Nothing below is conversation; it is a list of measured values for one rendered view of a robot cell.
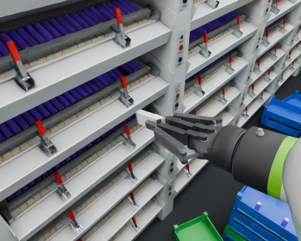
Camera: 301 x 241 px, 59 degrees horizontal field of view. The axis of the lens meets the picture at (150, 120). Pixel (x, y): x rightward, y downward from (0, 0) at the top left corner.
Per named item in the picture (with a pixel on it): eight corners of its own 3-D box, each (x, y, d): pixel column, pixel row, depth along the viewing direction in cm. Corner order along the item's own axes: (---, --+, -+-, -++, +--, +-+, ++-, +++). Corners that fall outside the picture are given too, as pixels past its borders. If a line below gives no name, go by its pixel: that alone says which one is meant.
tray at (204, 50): (253, 35, 134) (269, 10, 123) (181, 82, 99) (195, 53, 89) (222, 13, 140) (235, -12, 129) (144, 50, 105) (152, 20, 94)
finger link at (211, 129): (211, 131, 45) (216, 127, 46) (163, 114, 53) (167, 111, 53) (212, 149, 47) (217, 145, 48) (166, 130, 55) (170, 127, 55)
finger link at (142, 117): (164, 131, 54) (161, 133, 54) (139, 122, 58) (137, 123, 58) (162, 118, 52) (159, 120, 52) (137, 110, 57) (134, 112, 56)
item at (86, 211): (162, 163, 118) (172, 147, 107) (38, 273, 83) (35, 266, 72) (131, 133, 123) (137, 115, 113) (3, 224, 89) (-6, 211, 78)
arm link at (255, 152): (295, 119, 39) (270, 154, 33) (287, 178, 45) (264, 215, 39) (255, 110, 42) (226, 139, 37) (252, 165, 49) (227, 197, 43)
